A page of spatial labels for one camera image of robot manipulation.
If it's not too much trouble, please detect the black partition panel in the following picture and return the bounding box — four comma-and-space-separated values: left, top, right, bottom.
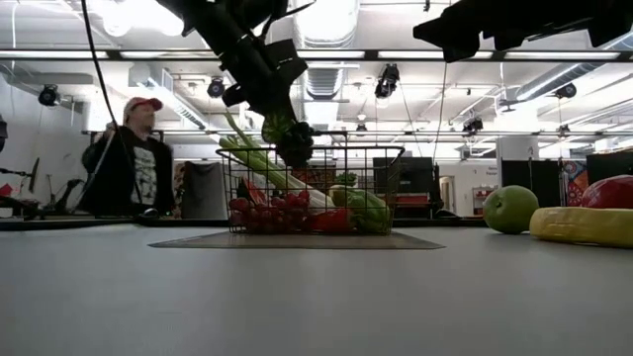
501, 157, 561, 209

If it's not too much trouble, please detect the person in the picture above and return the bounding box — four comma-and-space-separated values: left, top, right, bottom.
81, 96, 177, 219

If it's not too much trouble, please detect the green bell pepper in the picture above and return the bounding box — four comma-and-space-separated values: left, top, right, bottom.
345, 187, 392, 233

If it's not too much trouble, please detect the wire produce basket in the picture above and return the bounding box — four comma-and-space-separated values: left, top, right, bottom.
216, 145, 407, 236

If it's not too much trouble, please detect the black aluminium table frame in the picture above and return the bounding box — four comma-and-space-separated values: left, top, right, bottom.
0, 216, 491, 231

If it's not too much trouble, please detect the red grape bunch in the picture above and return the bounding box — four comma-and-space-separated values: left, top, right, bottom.
227, 191, 313, 233

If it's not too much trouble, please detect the white green leek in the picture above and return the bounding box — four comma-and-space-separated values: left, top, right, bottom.
219, 111, 337, 209

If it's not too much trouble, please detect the black background cabinet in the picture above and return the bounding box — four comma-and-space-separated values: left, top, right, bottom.
373, 156, 439, 212

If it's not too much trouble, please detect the black ceiling spotlight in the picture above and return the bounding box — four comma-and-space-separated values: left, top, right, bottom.
374, 62, 401, 99
206, 76, 227, 99
554, 81, 578, 100
38, 83, 60, 108

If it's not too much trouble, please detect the black overhead rail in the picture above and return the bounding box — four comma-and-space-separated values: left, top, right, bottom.
0, 47, 633, 63

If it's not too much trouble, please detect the black hanging cable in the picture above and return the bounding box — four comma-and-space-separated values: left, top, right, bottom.
80, 0, 149, 219

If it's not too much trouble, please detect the red apple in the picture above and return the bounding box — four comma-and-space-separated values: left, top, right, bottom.
581, 174, 633, 210

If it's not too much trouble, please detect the silver ceiling duct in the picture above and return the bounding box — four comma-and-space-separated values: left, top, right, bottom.
294, 0, 360, 100

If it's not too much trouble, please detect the dark gray cloth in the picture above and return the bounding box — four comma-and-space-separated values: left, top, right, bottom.
180, 160, 229, 220

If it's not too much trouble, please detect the large watermelon slice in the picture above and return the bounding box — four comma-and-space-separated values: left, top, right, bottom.
236, 177, 271, 207

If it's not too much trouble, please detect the yellow banana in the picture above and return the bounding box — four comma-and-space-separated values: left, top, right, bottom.
528, 206, 633, 249

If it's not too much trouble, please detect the green apple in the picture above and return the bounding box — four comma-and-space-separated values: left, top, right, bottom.
483, 184, 540, 235

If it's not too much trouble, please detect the colourful patterned banner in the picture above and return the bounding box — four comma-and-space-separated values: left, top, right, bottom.
561, 160, 589, 207

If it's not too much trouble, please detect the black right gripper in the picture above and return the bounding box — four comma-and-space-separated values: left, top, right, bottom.
412, 0, 594, 63

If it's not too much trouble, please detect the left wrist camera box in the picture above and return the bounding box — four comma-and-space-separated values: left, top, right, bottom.
264, 38, 309, 85

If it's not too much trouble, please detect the black grape bunch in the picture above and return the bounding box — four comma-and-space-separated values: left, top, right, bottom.
260, 111, 317, 168

